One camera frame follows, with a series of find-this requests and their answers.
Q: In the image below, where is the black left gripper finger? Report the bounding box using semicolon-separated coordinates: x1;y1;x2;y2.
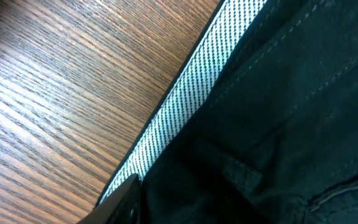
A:
78;174;141;224

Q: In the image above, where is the black shorts white lining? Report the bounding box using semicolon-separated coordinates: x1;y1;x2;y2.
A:
98;0;358;223

